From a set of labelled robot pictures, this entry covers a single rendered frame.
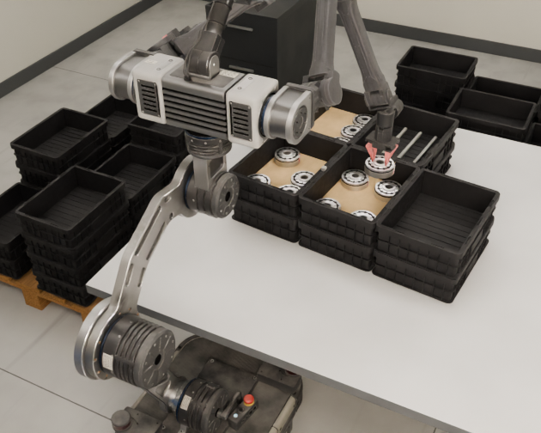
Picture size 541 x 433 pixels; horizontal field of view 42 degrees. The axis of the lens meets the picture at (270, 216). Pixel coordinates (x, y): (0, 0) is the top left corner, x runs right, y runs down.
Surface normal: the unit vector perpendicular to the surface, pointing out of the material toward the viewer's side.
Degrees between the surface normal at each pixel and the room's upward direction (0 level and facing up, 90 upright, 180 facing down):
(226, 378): 0
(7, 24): 90
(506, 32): 90
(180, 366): 0
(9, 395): 0
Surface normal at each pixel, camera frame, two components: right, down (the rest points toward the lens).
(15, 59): 0.89, 0.27
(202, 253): -0.01, -0.79
